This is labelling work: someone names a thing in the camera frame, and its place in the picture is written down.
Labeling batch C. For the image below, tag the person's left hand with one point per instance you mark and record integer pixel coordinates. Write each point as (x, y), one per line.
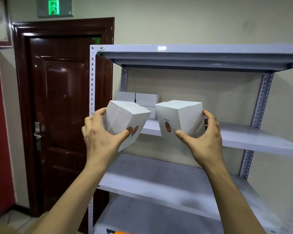
(100, 143)

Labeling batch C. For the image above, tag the orange utility knife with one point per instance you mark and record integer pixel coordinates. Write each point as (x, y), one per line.
(121, 232)

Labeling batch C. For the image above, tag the person's right hand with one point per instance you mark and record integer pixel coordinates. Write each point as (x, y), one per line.
(207, 146)

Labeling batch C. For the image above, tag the person's left forearm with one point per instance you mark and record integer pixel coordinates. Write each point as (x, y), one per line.
(68, 204)

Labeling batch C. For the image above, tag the large brown cardboard box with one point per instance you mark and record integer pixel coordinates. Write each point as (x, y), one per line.
(36, 225)

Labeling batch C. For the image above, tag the person's right forearm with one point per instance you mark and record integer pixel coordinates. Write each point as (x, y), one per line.
(234, 204)

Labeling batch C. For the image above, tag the green exit sign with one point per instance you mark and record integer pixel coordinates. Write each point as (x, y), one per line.
(54, 7)

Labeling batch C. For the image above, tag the small white logo box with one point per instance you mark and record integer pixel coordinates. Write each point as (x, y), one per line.
(147, 99)
(183, 117)
(150, 112)
(125, 96)
(124, 117)

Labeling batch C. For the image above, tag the dark wooden door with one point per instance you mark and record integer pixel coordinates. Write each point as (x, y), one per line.
(58, 95)

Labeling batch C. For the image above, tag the white metal shelving rack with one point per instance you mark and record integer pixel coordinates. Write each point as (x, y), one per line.
(195, 56)

